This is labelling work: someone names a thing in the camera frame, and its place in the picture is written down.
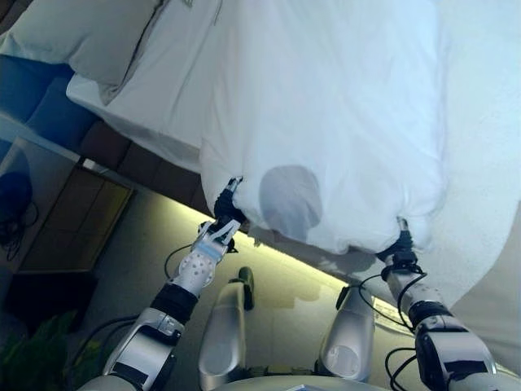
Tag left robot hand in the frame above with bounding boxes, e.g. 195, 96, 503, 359
213, 175, 247, 223

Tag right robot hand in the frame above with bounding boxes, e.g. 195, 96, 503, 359
376, 217, 417, 265

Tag white duvet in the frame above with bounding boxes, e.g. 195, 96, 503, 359
199, 0, 521, 256

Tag white bed sheet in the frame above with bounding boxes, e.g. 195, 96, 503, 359
64, 0, 229, 172

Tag printed white paper sheet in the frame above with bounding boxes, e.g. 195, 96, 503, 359
374, 301, 412, 327

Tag silver right robot leg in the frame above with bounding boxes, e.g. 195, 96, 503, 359
317, 284, 375, 382

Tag silver robot leg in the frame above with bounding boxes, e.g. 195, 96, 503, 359
317, 284, 375, 382
201, 266, 257, 378

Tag beige textured bedspread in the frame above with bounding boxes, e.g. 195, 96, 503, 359
447, 227, 521, 391

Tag silver left robot leg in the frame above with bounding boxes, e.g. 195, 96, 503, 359
201, 266, 257, 378

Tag wooden nightstand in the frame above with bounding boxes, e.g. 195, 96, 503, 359
0, 136, 135, 274

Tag silver robot torso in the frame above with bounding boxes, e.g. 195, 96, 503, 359
81, 368, 367, 391

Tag large beige pillow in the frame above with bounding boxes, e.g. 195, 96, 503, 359
0, 0, 164, 97

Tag green leafy plant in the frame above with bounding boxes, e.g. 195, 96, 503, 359
0, 313, 103, 391

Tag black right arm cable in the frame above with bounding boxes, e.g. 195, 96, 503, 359
357, 272, 428, 327

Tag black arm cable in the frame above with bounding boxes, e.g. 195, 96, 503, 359
357, 272, 428, 327
164, 239, 204, 283

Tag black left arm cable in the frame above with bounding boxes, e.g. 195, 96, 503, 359
164, 239, 204, 283

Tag black tangled cords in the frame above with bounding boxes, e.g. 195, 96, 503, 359
0, 170, 40, 245

